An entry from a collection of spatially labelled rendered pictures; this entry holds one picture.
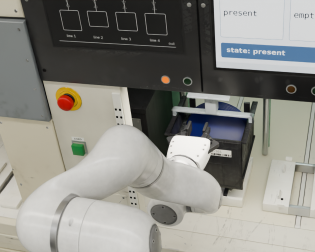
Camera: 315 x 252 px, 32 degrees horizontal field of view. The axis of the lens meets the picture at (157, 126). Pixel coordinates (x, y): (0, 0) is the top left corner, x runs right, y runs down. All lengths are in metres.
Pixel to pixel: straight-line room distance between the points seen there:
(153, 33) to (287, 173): 0.77
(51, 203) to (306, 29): 0.58
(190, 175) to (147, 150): 0.23
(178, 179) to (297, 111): 1.03
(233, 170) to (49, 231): 0.86
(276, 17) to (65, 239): 0.58
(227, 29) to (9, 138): 0.70
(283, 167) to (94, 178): 0.98
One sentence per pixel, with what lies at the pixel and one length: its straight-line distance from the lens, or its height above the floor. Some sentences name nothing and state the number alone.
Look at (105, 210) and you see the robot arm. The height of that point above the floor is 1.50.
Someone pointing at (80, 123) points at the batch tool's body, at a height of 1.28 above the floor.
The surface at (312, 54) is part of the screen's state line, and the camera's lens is 1.13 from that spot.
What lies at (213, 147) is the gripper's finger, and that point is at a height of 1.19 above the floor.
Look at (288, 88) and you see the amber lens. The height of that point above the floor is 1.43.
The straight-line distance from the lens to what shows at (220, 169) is 1.61.
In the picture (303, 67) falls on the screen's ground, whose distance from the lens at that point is 1.14.
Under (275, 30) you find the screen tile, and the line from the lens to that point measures 1.11.
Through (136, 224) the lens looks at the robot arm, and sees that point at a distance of 0.80.
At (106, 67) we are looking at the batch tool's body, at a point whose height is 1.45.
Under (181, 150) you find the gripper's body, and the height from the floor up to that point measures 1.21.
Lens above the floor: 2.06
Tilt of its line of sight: 36 degrees down
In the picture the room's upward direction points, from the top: 7 degrees counter-clockwise
